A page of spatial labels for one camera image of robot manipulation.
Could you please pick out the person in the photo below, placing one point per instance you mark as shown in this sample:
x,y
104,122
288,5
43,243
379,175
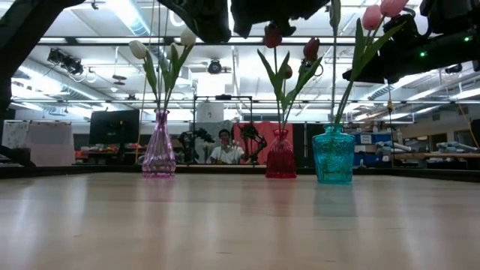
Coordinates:
x,y
227,153

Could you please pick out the cluttered work table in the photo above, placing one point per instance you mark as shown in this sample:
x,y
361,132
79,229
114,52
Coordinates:
x,y
112,153

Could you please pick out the overhead LED light bar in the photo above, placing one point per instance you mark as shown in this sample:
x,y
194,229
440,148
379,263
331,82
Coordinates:
x,y
112,40

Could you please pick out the black partition panel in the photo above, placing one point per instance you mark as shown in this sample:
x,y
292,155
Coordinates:
x,y
305,150

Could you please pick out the pink board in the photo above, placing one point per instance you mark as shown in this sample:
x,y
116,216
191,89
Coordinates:
x,y
50,144

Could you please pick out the wooden work table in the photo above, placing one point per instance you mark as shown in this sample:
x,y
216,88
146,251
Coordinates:
x,y
431,155

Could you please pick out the black computer monitor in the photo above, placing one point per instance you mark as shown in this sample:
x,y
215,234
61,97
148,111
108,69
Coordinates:
x,y
114,127

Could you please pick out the red glass vase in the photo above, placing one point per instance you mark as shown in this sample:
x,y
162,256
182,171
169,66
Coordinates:
x,y
281,157

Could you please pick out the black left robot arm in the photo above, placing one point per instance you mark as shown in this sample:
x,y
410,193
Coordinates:
x,y
30,30

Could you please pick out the black ceiling rail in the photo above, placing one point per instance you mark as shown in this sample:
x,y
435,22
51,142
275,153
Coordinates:
x,y
225,101

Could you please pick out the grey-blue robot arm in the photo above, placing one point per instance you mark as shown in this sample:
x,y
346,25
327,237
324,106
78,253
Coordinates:
x,y
455,146
395,146

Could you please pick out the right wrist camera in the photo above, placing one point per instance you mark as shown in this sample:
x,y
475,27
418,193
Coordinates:
x,y
401,24

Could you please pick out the grey cloth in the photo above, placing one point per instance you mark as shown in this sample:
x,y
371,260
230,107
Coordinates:
x,y
215,125

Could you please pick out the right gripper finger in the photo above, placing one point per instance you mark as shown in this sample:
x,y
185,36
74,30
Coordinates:
x,y
378,63

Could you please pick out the black stand frame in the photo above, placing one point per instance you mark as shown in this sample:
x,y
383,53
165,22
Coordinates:
x,y
223,97

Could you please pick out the purple glass vase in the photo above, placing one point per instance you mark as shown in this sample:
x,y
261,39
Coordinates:
x,y
159,157

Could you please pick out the dark red tulip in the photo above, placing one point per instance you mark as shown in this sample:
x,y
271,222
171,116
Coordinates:
x,y
272,35
311,48
288,71

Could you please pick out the red cloth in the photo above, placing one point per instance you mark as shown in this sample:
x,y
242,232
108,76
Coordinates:
x,y
264,126

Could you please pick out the black ceiling spot lamp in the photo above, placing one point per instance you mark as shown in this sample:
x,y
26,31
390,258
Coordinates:
x,y
67,63

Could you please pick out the blue storage bins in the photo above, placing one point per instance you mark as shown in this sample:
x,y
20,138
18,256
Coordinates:
x,y
375,159

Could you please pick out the white board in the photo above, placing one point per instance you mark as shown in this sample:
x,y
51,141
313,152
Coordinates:
x,y
15,135

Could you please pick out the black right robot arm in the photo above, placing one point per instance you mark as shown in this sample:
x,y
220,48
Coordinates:
x,y
450,15

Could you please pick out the round black ceiling camera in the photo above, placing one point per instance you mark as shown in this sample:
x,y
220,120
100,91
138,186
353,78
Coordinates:
x,y
215,66

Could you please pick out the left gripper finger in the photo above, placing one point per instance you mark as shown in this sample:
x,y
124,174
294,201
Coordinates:
x,y
206,18
270,9

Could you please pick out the teal glass vase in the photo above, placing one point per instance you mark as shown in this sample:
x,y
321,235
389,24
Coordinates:
x,y
333,157

